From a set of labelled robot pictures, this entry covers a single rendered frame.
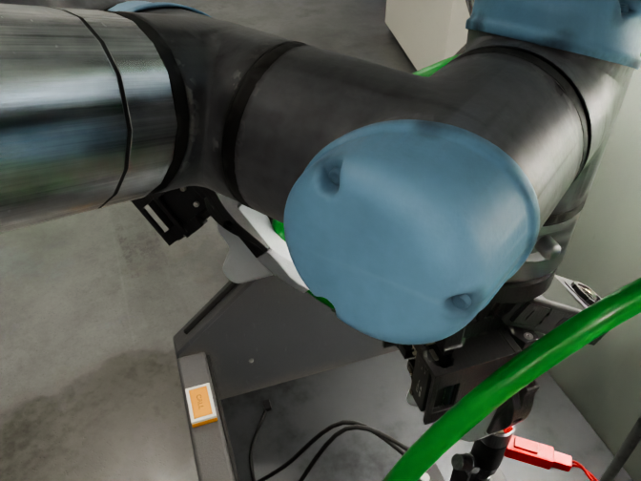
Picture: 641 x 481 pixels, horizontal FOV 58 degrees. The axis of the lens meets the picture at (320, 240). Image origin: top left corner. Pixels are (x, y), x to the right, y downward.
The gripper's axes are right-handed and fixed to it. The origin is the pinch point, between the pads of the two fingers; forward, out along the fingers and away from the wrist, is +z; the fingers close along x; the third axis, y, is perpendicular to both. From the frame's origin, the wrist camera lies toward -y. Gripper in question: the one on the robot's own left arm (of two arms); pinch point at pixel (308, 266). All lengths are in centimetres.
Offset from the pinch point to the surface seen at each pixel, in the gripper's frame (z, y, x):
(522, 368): 5.6, -16.4, 16.9
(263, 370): 14.9, 30.9, -21.4
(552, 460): 25.5, -7.4, 0.8
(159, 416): 33, 123, -74
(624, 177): 17.9, -22.5, -29.9
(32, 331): -11, 164, -91
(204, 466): 13.3, 27.6, -0.2
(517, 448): 23.3, -5.4, 0.7
